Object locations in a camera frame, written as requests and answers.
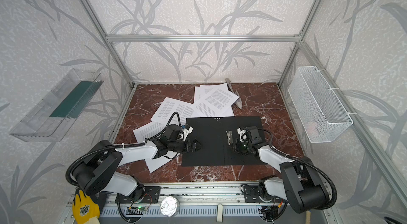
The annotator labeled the black folder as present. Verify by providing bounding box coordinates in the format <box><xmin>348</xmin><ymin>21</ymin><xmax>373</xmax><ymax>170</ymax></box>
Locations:
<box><xmin>182</xmin><ymin>116</ymin><xmax>264</xmax><ymax>167</ymax></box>

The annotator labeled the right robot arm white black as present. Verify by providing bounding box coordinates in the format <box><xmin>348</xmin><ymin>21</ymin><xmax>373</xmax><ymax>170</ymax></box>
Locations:
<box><xmin>226</xmin><ymin>127</ymin><xmax>338</xmax><ymax>213</ymax></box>

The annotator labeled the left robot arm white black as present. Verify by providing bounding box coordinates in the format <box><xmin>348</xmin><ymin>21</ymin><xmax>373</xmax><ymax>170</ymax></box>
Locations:
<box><xmin>65</xmin><ymin>124</ymin><xmax>202</xmax><ymax>196</ymax></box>

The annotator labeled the metal lever clip mechanism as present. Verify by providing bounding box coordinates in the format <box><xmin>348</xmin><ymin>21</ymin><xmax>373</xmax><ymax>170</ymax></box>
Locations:
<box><xmin>226</xmin><ymin>131</ymin><xmax>233</xmax><ymax>146</ymax></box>

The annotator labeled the metal garden trowel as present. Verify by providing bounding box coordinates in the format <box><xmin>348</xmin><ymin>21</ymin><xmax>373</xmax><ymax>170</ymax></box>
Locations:
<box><xmin>225</xmin><ymin>77</ymin><xmax>243</xmax><ymax>110</ymax></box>

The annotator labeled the printed paper sheet top stack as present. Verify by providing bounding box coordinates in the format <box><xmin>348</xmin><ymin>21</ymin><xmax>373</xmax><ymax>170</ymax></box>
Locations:
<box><xmin>191</xmin><ymin>88</ymin><xmax>238</xmax><ymax>117</ymax></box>

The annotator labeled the printed paper sheet under stack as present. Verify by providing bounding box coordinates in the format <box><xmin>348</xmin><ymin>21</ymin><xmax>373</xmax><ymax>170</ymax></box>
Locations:
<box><xmin>194</xmin><ymin>83</ymin><xmax>234</xmax><ymax>117</ymax></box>

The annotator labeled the round metal can lid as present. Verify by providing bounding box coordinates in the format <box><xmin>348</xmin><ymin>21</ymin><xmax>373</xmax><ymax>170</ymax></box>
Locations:
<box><xmin>160</xmin><ymin>196</ymin><xmax>180</xmax><ymax>217</ymax></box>

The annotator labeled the pink object in basket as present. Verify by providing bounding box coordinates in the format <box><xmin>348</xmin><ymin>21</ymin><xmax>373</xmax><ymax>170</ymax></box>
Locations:
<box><xmin>305</xmin><ymin>122</ymin><xmax>319</xmax><ymax>139</ymax></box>

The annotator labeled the green circuit board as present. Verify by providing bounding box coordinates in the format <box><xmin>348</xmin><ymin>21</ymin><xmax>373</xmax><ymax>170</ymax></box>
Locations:
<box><xmin>126</xmin><ymin>206</ymin><xmax>149</xmax><ymax>216</ymax></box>

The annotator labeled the yellow black work glove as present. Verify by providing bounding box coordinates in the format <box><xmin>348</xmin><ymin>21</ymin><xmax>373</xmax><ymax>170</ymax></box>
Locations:
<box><xmin>72</xmin><ymin>189</ymin><xmax>107</xmax><ymax>224</ymax></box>

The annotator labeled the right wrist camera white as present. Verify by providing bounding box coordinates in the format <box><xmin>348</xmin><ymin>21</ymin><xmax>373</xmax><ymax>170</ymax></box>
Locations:
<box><xmin>237</xmin><ymin>128</ymin><xmax>248</xmax><ymax>142</ymax></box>

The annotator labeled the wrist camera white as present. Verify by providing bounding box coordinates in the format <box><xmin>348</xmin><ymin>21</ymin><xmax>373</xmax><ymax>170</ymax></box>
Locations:
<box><xmin>182</xmin><ymin>124</ymin><xmax>193</xmax><ymax>138</ymax></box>
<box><xmin>237</xmin><ymin>128</ymin><xmax>248</xmax><ymax>142</ymax></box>

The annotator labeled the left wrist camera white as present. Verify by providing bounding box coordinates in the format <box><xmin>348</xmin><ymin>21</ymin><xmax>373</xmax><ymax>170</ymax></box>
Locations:
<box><xmin>182</xmin><ymin>124</ymin><xmax>193</xmax><ymax>138</ymax></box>

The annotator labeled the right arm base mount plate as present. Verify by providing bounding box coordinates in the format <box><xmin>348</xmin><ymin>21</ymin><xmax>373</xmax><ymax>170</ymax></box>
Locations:
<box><xmin>240</xmin><ymin>184</ymin><xmax>272</xmax><ymax>203</ymax></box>

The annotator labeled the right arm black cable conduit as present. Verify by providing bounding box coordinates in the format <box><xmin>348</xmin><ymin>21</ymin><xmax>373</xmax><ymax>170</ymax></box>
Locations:
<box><xmin>257</xmin><ymin>128</ymin><xmax>338</xmax><ymax>210</ymax></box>

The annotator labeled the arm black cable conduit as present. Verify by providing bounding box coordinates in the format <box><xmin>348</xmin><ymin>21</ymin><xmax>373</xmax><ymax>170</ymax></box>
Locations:
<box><xmin>257</xmin><ymin>128</ymin><xmax>338</xmax><ymax>210</ymax></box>
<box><xmin>65</xmin><ymin>112</ymin><xmax>182</xmax><ymax>187</ymax></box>

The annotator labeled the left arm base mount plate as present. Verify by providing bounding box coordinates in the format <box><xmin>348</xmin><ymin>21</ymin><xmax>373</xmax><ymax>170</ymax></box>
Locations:
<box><xmin>115</xmin><ymin>186</ymin><xmax>161</xmax><ymax>204</ymax></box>

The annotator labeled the white wire mesh basket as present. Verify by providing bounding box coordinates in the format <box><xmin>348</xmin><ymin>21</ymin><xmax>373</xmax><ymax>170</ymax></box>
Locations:
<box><xmin>288</xmin><ymin>66</ymin><xmax>353</xmax><ymax>143</ymax></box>

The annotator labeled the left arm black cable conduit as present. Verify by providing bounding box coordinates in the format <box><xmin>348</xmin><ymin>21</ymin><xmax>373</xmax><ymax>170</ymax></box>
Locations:
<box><xmin>65</xmin><ymin>112</ymin><xmax>182</xmax><ymax>187</ymax></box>

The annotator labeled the clear plastic wall tray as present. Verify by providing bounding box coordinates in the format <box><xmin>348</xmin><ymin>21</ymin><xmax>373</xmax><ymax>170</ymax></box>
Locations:
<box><xmin>10</xmin><ymin>69</ymin><xmax>103</xmax><ymax>142</ymax></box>

